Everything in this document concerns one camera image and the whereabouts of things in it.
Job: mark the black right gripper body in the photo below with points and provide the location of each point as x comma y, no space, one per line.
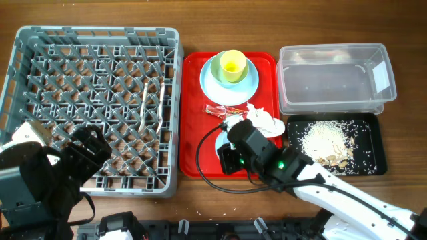
233,160

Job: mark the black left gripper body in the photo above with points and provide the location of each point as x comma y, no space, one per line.
78,165

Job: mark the white napkin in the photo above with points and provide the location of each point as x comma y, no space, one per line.
269,126

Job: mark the white plastic spoon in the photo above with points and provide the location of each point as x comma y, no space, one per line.
143,106

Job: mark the white plastic fork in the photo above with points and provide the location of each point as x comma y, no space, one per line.
160,110

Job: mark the rice and food scraps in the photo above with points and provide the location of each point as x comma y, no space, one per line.
343,147

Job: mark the light blue bowl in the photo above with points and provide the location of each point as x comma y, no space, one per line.
221,140

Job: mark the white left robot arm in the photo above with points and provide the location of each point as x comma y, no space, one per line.
41,185

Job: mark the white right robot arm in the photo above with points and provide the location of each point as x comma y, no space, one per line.
347,212

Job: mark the grey dishwasher rack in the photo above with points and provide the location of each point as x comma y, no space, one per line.
72,77

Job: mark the red snack wrapper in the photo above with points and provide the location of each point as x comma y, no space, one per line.
222,112

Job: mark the red plastic tray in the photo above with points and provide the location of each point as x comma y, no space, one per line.
195,122

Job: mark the light blue plate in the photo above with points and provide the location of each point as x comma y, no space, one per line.
228,95

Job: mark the green bowl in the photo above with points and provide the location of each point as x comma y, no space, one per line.
217,73

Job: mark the yellow plastic cup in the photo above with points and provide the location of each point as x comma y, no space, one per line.
232,63

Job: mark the black tray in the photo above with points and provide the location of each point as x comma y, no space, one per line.
370,118

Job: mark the clear plastic bin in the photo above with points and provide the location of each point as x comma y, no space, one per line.
343,77

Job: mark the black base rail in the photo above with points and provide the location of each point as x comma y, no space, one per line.
287,228

